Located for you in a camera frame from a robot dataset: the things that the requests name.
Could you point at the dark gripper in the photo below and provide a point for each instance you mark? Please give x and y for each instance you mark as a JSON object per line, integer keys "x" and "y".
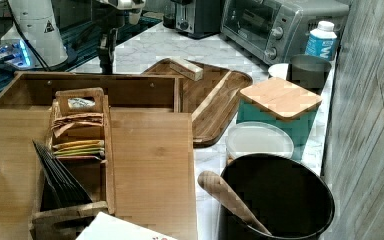
{"x": 110, "y": 16}

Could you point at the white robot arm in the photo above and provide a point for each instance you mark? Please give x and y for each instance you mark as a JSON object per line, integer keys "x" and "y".
{"x": 34, "y": 30}

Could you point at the open wooden drawer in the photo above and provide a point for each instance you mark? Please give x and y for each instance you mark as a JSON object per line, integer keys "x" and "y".
{"x": 38, "y": 89}

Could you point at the black toaster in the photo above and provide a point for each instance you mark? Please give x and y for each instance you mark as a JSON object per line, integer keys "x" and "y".
{"x": 198, "y": 19}

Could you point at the small wooden block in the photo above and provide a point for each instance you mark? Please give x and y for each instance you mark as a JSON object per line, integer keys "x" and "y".
{"x": 186, "y": 68}

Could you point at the brown tea bag packets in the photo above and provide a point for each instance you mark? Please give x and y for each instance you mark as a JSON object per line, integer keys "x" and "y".
{"x": 62, "y": 124}

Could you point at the long wooden serving tray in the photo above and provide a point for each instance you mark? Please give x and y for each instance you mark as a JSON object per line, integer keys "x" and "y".
{"x": 212, "y": 101}

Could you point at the yellow green tea bag packets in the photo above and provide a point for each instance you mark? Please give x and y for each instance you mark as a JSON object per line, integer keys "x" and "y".
{"x": 80, "y": 148}

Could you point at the silver toaster oven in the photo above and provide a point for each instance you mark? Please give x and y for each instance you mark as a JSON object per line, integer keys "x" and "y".
{"x": 276, "y": 30}

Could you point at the wooden tea bag organizer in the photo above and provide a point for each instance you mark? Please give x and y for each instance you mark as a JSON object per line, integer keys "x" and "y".
{"x": 75, "y": 166}

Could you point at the white bowl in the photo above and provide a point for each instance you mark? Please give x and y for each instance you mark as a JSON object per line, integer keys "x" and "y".
{"x": 279, "y": 70}

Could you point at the bamboo square lid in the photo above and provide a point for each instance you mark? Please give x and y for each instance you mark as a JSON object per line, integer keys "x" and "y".
{"x": 281, "y": 98}

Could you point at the black packets stack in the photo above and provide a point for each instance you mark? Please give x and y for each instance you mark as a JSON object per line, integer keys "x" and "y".
{"x": 65, "y": 188}

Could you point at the white round plastic lid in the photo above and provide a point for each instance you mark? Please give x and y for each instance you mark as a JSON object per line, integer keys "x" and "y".
{"x": 257, "y": 137}

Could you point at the dark grey cup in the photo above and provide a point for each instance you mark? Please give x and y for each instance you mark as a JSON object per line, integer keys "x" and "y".
{"x": 309, "y": 72}

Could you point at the blue white bottle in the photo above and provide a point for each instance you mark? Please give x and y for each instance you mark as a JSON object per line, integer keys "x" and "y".
{"x": 322, "y": 41}

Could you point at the white paper sheet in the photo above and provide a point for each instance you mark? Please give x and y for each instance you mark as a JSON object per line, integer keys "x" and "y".
{"x": 107, "y": 227}

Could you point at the teal container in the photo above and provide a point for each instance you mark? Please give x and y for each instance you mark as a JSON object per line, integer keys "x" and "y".
{"x": 298, "y": 129}

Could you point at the black utensil crock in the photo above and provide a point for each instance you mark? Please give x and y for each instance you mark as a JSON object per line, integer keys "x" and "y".
{"x": 287, "y": 197}

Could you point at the wooden utensil handle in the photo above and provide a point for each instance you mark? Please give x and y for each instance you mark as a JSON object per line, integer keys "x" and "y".
{"x": 220, "y": 190}

